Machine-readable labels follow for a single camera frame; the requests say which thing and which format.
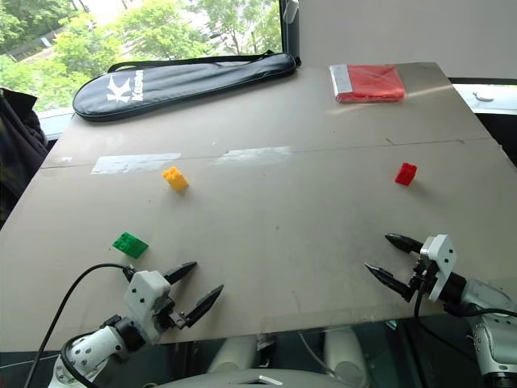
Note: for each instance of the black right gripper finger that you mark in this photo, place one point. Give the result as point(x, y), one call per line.
point(404, 242)
point(387, 278)

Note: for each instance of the red toy brick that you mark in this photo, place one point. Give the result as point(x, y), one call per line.
point(406, 174)

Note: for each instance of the green toy brick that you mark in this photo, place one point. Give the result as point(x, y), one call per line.
point(130, 244)

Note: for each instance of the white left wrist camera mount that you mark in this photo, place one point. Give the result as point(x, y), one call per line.
point(144, 297)

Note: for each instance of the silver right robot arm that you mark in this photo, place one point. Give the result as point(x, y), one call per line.
point(484, 323)

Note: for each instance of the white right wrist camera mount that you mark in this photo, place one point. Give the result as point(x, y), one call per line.
point(439, 258)

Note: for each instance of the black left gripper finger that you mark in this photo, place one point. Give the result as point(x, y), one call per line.
point(204, 304)
point(180, 271)

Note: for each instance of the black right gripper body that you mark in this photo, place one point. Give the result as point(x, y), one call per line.
point(422, 271)

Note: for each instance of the yellow toy brick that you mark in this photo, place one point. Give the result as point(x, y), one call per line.
point(175, 178)

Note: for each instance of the red plastic packet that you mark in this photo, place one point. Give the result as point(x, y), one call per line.
point(368, 83)

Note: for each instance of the white robot leg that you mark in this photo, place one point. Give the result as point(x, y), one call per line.
point(234, 355)
point(343, 355)

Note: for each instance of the dark jacket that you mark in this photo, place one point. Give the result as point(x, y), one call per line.
point(18, 149)

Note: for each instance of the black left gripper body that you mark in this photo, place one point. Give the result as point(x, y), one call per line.
point(165, 312)

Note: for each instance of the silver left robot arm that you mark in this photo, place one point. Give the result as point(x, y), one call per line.
point(93, 351)

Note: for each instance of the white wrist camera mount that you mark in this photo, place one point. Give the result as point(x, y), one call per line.
point(144, 297)
point(439, 258)

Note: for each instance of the black racket bag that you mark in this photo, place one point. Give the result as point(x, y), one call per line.
point(182, 83)

